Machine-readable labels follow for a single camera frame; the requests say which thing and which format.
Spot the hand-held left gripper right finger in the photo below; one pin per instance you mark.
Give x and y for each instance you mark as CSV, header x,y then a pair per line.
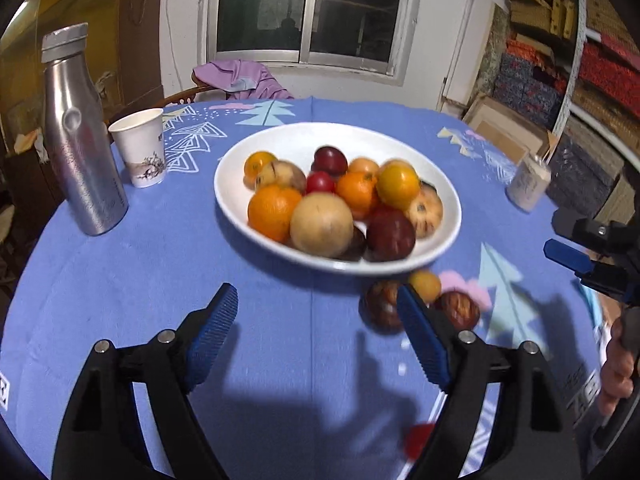
x,y
422,335

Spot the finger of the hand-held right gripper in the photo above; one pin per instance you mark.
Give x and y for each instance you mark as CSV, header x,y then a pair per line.
x,y
567,255
600,237

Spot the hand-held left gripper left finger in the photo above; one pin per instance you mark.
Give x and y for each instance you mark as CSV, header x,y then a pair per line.
x,y
212,342

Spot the dark red fruit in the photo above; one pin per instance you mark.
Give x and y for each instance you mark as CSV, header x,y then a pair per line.
x,y
459,308

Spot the red tomato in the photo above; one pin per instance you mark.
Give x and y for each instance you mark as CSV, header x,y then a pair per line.
x,y
419,440
320,182

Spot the orange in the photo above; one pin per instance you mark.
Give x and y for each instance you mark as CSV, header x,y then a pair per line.
x,y
272,212
356,194

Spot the white plate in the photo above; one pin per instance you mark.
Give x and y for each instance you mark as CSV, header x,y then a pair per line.
x,y
230,185

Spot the person's right hand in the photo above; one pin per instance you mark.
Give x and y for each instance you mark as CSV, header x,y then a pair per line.
x,y
617,375

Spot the white drink can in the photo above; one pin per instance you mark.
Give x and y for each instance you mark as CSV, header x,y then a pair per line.
x,y
527,185

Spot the blue printed tablecloth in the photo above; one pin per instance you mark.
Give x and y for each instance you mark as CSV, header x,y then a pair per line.
x,y
150,270

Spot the stack of patterned boxes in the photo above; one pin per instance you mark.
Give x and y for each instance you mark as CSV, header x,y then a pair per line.
x,y
530,80

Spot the white metal shelf rack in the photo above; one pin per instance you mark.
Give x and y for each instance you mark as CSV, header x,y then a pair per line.
x,y
575,60

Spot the white paper cup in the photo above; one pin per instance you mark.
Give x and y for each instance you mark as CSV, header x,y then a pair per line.
x,y
140,150

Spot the steel water bottle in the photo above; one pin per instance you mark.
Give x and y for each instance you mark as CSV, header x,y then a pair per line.
x,y
82,160

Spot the white board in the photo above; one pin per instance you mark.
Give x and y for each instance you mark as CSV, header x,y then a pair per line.
x,y
457,50

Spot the brown wooden armchair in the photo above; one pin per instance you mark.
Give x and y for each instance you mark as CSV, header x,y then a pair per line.
x,y
190,94

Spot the purple cloth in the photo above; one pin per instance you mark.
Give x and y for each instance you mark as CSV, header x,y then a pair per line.
x,y
240,77

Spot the wooden glass cabinet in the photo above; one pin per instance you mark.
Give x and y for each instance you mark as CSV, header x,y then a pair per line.
x,y
135,35

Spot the sliding glass window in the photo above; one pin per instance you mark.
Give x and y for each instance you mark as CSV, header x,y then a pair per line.
x,y
310,5

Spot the cardboard picture frame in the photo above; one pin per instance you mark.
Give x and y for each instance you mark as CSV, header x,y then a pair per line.
x,y
505,130

